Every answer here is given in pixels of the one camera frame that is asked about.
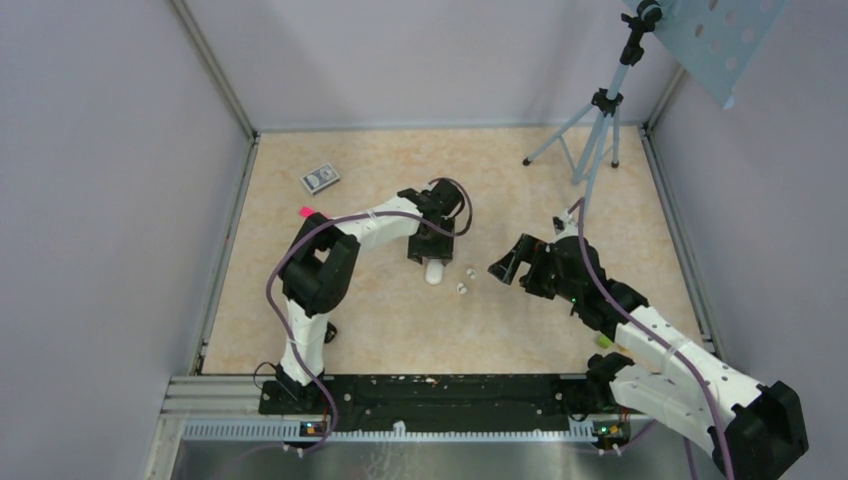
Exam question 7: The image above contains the pink marker piece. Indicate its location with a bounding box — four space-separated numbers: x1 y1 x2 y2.
298 207 329 221

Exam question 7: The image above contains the black earbud case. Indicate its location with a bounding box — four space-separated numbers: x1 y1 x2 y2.
323 322 338 344

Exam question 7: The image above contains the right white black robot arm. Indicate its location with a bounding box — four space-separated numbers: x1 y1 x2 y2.
488 233 809 479

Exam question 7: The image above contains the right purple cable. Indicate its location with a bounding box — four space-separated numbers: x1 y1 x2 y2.
569 196 737 480

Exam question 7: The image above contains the light blue tripod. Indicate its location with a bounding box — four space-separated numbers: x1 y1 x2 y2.
522 0 665 200

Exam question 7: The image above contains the white toothed cable rail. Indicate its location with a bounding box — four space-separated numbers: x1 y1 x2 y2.
182 419 597 444

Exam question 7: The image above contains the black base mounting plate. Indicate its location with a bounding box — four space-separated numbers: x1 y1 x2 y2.
258 374 634 439

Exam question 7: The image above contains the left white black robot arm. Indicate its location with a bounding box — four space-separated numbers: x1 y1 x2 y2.
272 178 473 414

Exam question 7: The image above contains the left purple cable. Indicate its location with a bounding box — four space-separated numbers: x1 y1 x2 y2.
264 176 474 455

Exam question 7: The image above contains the perforated blue metal panel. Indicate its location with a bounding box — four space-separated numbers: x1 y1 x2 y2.
624 0 786 110

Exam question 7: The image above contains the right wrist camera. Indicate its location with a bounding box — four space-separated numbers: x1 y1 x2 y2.
552 211 579 242

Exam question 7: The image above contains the purple cable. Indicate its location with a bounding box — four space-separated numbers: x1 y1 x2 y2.
569 196 737 480
264 176 474 455

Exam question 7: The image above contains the white earbud charging case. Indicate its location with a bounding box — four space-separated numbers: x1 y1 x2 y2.
424 259 444 286

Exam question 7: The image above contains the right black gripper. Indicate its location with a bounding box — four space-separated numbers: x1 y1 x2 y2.
489 233 581 303

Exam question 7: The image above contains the playing card deck box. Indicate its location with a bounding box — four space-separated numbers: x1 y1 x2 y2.
300 163 340 195

